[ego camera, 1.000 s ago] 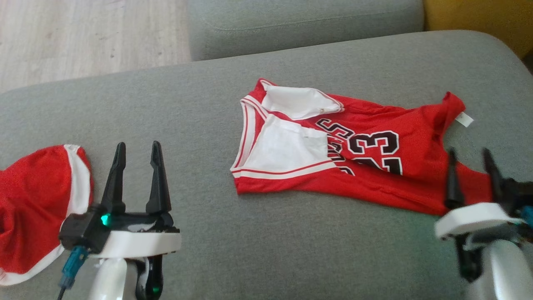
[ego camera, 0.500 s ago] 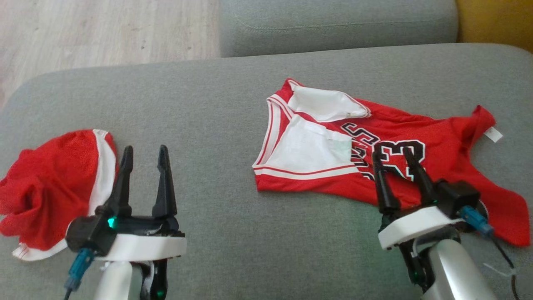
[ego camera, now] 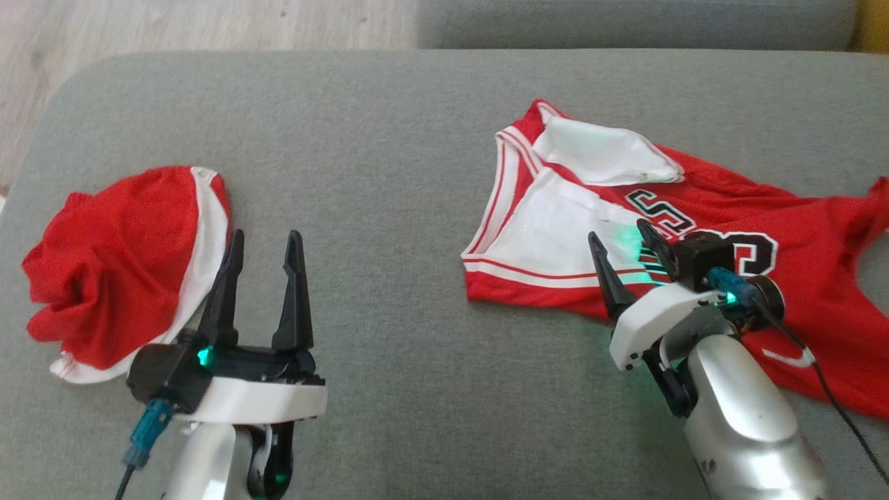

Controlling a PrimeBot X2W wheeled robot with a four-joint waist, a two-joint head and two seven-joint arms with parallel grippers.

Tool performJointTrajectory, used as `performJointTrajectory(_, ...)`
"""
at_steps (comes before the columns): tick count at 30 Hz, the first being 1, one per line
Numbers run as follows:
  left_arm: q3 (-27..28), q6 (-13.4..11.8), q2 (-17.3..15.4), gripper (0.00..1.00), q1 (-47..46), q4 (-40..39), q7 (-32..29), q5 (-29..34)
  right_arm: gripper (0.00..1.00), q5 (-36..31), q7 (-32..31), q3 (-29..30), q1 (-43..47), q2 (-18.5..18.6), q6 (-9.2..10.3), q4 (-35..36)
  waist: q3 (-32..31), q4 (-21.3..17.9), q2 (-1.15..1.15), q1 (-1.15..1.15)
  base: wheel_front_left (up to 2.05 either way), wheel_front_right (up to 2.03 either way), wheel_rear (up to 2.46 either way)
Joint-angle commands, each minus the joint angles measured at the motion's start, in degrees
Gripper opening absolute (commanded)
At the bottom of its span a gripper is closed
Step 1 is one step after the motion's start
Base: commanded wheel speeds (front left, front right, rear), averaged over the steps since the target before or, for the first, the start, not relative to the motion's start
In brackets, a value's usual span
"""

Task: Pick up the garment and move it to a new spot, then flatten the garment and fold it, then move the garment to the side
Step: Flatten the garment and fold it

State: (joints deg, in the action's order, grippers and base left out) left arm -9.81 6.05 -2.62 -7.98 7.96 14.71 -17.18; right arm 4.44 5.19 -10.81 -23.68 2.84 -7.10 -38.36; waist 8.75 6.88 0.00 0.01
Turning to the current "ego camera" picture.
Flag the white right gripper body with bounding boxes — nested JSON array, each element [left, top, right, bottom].
[[609, 283, 724, 371]]

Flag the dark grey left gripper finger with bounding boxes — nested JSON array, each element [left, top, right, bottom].
[[272, 230, 315, 370], [197, 229, 245, 349]]

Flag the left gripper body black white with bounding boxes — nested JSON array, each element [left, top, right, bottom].
[[177, 346, 328, 424]]

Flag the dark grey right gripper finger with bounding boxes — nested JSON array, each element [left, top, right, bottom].
[[637, 219, 686, 285], [588, 232, 638, 321]]

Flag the red and white basketball jersey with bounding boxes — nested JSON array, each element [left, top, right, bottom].
[[460, 99, 889, 419]]

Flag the red shorts with white stripe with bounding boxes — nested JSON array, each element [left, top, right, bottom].
[[21, 165, 232, 385]]

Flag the grey sofa seat cushion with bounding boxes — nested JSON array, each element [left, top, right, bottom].
[[417, 0, 859, 50]]

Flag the left cable with blue connector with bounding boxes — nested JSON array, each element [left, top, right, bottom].
[[115, 399, 176, 500]]

